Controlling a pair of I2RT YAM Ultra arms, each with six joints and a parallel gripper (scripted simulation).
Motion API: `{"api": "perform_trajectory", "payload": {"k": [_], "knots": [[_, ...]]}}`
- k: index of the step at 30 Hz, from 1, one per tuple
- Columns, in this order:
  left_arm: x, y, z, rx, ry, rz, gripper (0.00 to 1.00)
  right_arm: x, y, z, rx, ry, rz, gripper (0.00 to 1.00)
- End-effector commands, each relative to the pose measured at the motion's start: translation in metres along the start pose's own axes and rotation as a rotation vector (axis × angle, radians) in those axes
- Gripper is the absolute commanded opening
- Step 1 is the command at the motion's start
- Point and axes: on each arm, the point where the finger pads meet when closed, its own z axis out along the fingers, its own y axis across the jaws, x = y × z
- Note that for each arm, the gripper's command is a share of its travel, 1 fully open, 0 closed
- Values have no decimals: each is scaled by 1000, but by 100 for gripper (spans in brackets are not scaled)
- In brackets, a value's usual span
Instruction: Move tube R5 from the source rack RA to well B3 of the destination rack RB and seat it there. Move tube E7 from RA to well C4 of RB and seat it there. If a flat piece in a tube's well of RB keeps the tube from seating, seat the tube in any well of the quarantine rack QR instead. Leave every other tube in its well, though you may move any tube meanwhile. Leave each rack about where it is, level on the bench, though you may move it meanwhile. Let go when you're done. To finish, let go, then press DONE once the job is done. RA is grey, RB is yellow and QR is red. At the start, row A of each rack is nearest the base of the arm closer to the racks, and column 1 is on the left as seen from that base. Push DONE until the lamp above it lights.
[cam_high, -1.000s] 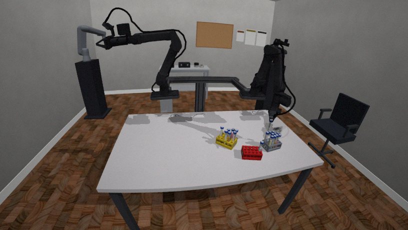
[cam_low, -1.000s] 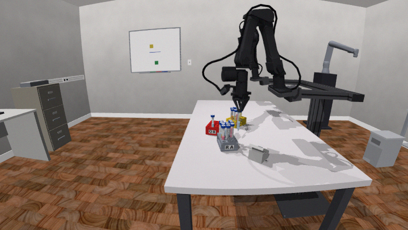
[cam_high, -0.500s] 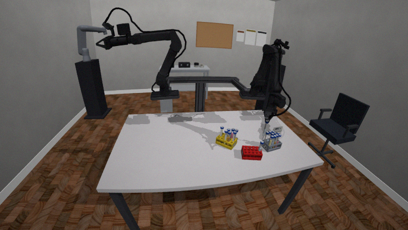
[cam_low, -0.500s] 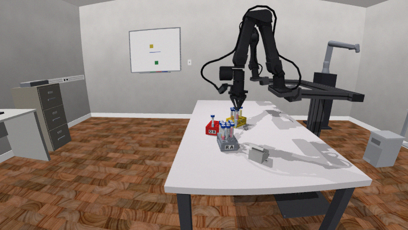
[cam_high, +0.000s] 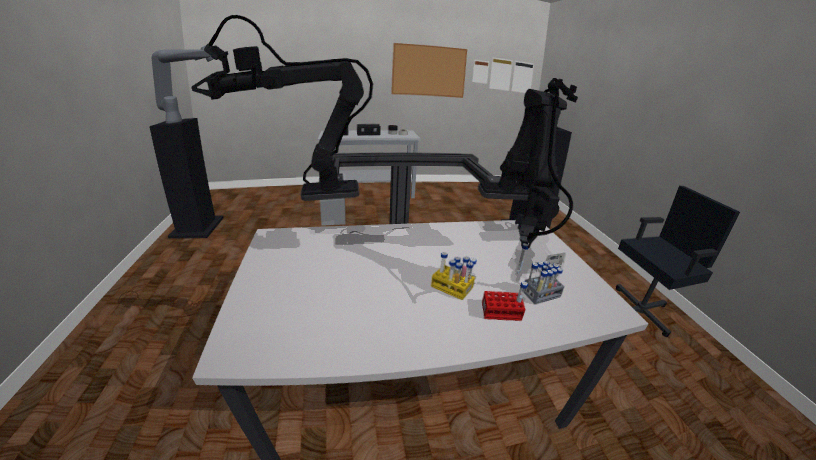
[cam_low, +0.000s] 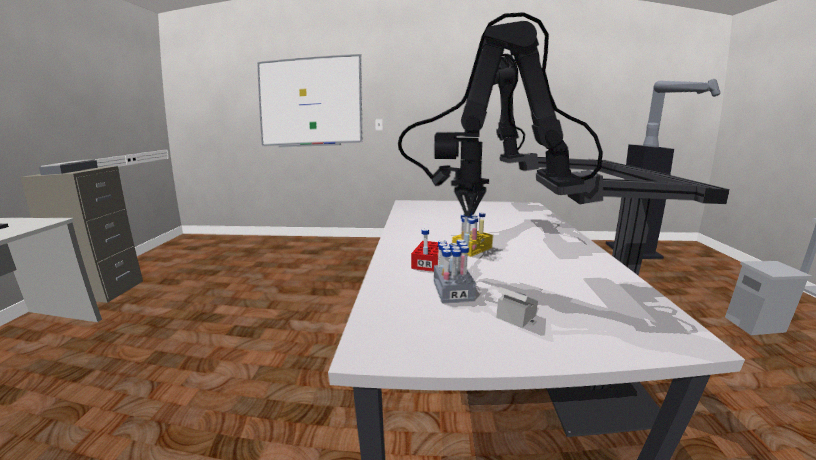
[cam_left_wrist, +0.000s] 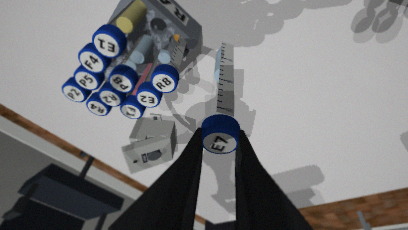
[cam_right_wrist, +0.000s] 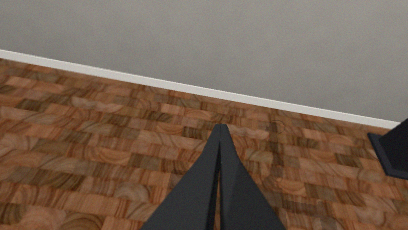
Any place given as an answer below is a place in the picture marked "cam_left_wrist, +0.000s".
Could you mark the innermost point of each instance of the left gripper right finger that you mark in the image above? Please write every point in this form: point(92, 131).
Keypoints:
point(260, 202)

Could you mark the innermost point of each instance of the grey tube rack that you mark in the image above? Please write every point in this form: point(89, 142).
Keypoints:
point(177, 21)

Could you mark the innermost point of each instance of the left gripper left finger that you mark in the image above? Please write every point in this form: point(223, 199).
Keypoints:
point(170, 202)

